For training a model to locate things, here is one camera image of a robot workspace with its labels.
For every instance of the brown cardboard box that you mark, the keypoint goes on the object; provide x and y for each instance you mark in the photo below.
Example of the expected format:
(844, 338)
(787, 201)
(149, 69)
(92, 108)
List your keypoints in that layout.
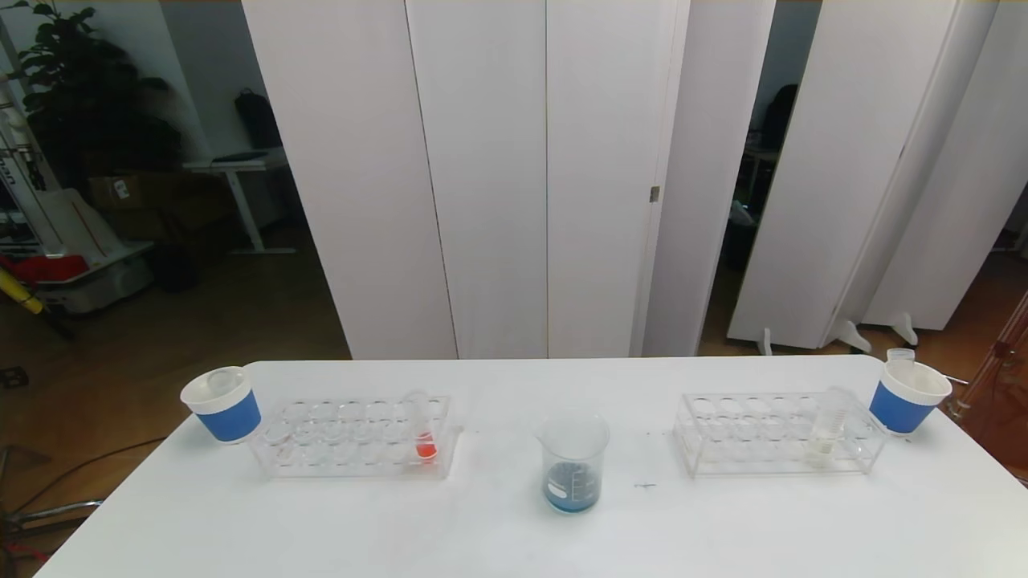
(136, 193)

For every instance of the blue pigment test tube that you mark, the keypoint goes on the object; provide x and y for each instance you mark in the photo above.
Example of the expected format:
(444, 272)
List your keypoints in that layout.
(225, 380)

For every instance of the red plastic item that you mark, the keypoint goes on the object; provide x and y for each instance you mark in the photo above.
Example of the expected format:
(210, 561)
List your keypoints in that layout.
(48, 269)

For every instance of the clear acrylic test tube rack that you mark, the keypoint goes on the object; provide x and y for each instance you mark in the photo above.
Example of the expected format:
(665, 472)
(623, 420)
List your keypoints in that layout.
(361, 464)
(771, 464)

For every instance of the dark green potted plant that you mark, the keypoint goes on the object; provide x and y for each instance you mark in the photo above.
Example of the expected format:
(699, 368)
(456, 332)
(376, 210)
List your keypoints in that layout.
(88, 104)

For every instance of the white partition panel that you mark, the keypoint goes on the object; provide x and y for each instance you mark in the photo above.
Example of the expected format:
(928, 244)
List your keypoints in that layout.
(923, 144)
(699, 160)
(964, 201)
(602, 160)
(345, 160)
(490, 160)
(835, 160)

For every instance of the transparent acrylic frame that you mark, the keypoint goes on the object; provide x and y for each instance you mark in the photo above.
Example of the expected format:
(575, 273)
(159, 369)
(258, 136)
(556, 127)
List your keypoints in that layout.
(1004, 377)

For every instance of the clear glass beaker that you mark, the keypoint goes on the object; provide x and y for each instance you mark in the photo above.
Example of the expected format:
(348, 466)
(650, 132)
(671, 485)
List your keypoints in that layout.
(574, 449)

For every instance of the white flat board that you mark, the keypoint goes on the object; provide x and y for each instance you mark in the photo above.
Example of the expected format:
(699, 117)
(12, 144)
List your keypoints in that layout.
(80, 225)

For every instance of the white partition foot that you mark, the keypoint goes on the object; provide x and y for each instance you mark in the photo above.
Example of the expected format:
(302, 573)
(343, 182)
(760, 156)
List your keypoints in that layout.
(764, 343)
(906, 329)
(853, 335)

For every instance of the grey plastic crate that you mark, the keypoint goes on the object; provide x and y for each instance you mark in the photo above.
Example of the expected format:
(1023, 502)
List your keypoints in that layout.
(104, 291)

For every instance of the blue and white paper cup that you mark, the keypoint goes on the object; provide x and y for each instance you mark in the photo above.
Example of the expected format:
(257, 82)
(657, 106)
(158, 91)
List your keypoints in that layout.
(229, 417)
(899, 405)

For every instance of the red pigment test tube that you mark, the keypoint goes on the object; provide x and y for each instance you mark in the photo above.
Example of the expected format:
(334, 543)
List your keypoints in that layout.
(901, 354)
(426, 448)

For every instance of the white standing desk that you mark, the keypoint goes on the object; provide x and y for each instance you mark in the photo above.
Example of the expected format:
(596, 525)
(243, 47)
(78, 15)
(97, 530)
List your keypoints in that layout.
(233, 166)

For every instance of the metal chair base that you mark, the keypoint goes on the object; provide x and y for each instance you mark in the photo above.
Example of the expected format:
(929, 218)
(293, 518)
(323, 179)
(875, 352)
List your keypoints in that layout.
(56, 510)

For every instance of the black bin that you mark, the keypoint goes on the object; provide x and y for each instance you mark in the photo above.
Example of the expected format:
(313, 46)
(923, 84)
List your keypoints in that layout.
(177, 269)

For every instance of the black chair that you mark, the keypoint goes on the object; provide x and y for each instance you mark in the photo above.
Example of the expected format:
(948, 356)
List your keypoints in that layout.
(779, 116)

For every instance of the black backpack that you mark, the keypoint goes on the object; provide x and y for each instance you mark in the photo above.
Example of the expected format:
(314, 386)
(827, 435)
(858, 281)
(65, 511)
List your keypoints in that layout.
(257, 120)

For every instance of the dark floor socket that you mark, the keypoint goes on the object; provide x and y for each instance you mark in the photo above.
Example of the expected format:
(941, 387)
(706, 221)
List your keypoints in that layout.
(14, 377)

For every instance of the pale liquid test tube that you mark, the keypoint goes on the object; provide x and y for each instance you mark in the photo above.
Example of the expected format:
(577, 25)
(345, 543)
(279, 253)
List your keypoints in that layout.
(827, 433)

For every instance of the white upright machine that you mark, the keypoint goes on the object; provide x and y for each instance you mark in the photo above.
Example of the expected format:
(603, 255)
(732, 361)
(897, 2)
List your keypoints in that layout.
(16, 177)

